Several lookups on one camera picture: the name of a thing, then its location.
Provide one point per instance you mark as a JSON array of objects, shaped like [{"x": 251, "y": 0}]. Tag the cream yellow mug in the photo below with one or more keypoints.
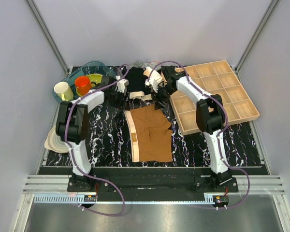
[{"x": 63, "y": 90}]

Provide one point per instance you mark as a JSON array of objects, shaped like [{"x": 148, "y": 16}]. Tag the cream white underwear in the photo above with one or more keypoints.
[{"x": 151, "y": 75}]

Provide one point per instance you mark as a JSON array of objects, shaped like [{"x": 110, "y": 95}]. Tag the yellow-green dotted plate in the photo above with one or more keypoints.
[{"x": 98, "y": 81}]

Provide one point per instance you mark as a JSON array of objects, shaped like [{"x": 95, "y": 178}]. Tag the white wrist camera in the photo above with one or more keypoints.
[
  {"x": 121, "y": 85},
  {"x": 153, "y": 83}
]

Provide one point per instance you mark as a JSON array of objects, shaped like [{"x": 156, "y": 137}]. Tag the brown boxer underwear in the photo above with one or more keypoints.
[{"x": 150, "y": 134}]

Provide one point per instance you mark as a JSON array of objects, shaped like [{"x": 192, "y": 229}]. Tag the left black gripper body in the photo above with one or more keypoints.
[{"x": 116, "y": 100}]

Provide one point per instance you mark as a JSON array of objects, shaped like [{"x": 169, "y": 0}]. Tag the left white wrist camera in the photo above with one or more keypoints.
[{"x": 121, "y": 85}]

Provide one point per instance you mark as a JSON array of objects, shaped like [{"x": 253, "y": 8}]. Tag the striped grey underwear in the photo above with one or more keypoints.
[{"x": 140, "y": 64}]

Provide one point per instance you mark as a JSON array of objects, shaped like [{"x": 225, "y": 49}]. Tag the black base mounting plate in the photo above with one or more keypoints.
[{"x": 143, "y": 177}]

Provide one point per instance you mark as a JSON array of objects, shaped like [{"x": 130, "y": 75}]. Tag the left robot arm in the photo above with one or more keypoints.
[{"x": 73, "y": 122}]

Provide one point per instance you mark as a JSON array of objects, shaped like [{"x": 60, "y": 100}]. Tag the wooden compartment tray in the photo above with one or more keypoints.
[{"x": 216, "y": 78}]

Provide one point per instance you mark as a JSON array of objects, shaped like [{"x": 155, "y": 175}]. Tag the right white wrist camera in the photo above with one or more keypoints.
[{"x": 153, "y": 83}]

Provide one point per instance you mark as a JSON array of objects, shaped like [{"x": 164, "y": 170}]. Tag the blue transparent plastic bin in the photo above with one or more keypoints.
[{"x": 99, "y": 70}]

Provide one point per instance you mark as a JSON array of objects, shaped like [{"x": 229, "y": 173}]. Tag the orange mug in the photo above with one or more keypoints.
[{"x": 83, "y": 85}]

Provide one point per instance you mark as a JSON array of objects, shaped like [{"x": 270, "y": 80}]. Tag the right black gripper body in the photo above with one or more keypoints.
[{"x": 163, "y": 93}]

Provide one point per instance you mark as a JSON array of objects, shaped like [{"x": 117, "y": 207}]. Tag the aluminium front rail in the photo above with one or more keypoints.
[{"x": 53, "y": 189}]

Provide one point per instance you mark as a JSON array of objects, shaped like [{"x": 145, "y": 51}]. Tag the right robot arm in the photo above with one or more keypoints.
[{"x": 211, "y": 117}]

